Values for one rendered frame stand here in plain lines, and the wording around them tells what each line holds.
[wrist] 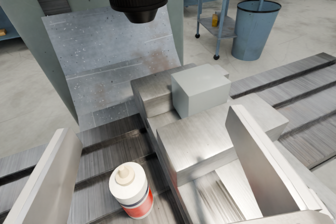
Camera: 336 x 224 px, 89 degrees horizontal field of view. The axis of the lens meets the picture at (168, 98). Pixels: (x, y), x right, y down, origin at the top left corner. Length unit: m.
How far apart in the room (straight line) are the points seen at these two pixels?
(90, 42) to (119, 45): 0.08
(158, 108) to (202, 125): 0.08
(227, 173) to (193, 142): 0.06
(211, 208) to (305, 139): 0.24
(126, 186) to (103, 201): 0.11
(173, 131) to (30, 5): 0.45
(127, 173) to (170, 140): 0.06
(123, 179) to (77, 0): 0.44
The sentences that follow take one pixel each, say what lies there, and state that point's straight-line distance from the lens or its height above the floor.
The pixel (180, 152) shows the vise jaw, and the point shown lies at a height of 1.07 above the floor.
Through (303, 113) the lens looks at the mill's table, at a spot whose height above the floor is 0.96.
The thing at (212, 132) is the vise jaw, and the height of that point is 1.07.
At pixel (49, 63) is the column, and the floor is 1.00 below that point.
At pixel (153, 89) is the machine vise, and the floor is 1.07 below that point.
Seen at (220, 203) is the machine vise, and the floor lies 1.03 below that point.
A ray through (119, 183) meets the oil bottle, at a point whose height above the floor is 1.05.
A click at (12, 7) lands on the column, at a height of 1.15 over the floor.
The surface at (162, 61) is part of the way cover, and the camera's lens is 0.53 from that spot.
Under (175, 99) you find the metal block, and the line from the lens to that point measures 0.25.
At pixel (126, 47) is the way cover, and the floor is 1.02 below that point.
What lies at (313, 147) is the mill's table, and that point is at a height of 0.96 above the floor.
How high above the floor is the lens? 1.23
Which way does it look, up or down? 42 degrees down
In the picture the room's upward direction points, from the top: 5 degrees counter-clockwise
